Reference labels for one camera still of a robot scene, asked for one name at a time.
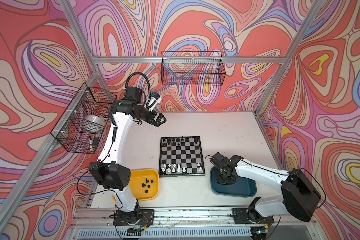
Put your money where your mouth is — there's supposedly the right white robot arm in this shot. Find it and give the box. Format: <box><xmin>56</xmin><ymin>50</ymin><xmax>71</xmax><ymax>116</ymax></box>
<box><xmin>210</xmin><ymin>152</ymin><xmax>321</xmax><ymax>223</ymax></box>

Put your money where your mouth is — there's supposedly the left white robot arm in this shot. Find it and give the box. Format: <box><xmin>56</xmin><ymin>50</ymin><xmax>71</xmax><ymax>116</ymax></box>
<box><xmin>89</xmin><ymin>72</ymin><xmax>167</xmax><ymax>226</ymax></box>

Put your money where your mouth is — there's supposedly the black white chess board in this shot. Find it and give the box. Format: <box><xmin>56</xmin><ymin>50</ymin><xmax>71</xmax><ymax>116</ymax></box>
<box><xmin>159</xmin><ymin>136</ymin><xmax>206</xmax><ymax>178</ymax></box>

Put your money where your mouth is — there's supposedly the teal plastic tray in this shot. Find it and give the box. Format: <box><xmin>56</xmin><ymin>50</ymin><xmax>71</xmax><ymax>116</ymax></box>
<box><xmin>210</xmin><ymin>167</ymin><xmax>257</xmax><ymax>198</ymax></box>

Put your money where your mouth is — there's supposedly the white roll in basket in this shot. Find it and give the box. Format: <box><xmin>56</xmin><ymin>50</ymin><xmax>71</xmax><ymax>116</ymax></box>
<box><xmin>84</xmin><ymin>115</ymin><xmax>106</xmax><ymax>128</ymax></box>

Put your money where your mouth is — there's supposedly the black marker in basket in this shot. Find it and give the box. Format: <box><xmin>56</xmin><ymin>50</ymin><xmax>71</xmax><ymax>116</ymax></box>
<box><xmin>89</xmin><ymin>135</ymin><xmax>94</xmax><ymax>153</ymax></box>

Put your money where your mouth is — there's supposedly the yellow plastic tray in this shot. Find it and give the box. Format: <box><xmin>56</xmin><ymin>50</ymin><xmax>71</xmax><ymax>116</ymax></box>
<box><xmin>110</xmin><ymin>168</ymin><xmax>159</xmax><ymax>204</ymax></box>

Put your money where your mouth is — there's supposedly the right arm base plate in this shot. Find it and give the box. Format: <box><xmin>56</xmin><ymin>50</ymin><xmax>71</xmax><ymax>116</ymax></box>
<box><xmin>230</xmin><ymin>208</ymin><xmax>275</xmax><ymax>225</ymax></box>

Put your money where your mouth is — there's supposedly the black wire basket back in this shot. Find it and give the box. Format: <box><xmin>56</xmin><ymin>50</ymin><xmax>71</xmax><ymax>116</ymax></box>
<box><xmin>161</xmin><ymin>50</ymin><xmax>226</xmax><ymax>86</ymax></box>

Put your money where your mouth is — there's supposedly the black wire basket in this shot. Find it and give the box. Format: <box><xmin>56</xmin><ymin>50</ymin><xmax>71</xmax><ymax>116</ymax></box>
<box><xmin>51</xmin><ymin>83</ymin><xmax>117</xmax><ymax>154</ymax></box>
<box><xmin>161</xmin><ymin>50</ymin><xmax>226</xmax><ymax>86</ymax></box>

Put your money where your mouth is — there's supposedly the black wire basket left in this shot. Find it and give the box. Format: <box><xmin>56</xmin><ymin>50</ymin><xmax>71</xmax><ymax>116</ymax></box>
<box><xmin>51</xmin><ymin>83</ymin><xmax>117</xmax><ymax>154</ymax></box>

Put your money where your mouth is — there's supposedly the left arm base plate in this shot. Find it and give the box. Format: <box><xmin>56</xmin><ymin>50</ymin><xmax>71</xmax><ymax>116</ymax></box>
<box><xmin>109</xmin><ymin>209</ymin><xmax>155</xmax><ymax>227</ymax></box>

